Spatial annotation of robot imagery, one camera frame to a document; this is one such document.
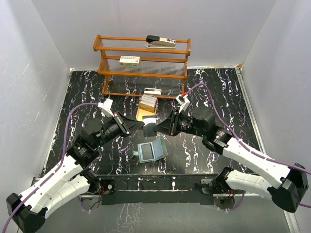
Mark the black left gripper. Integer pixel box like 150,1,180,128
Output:
94,111,145,149

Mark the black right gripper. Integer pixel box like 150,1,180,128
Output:
153,109,206,138

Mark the black white credit card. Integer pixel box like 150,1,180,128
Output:
142,116,157,137

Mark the mint green card holder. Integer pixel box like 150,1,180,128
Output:
132,137,168,163

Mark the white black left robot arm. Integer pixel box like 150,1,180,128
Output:
6,112,144,233

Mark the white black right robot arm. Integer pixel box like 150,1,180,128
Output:
153,107,309,213

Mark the beige oval card tray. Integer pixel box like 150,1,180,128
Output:
136,95,158,121

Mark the stack of credit cards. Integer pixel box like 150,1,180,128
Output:
139,95,157,112

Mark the wooden three-tier shelf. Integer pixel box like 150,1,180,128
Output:
93,35,191,99

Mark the black front base bar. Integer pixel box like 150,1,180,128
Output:
99,174,216,205

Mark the white red staples box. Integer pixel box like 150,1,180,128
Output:
119,55,140,67

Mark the black grey stapler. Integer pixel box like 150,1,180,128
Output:
145,35,176,49

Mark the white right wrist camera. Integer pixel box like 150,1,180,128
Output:
175,93,190,113

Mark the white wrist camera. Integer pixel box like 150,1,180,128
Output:
98,99,114,117
175,93,190,113

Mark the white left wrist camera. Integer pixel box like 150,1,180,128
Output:
98,99,114,117

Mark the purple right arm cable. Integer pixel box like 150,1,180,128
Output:
183,83,311,209

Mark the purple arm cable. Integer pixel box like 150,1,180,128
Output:
2,102,99,233
183,83,311,209

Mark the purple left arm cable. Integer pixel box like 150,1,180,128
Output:
2,102,99,233

